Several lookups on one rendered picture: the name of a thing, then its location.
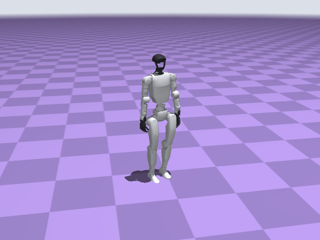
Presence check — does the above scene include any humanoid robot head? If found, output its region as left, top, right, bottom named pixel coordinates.
left=152, top=54, right=166, bottom=75

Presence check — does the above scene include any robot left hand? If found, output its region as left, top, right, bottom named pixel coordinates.
left=174, top=110, right=181, bottom=128

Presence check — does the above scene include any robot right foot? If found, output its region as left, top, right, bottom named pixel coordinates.
left=147, top=172, right=160, bottom=183

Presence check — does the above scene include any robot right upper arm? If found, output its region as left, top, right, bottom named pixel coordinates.
left=141, top=75, right=152, bottom=103

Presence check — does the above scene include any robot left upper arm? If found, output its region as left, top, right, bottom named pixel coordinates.
left=169, top=73, right=180, bottom=98

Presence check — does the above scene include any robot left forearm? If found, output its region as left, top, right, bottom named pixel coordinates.
left=172, top=96, right=181, bottom=114

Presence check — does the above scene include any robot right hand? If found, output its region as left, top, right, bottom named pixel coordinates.
left=140, top=117, right=149, bottom=132

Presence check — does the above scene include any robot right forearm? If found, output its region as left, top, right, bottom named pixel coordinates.
left=140, top=97, right=148, bottom=121

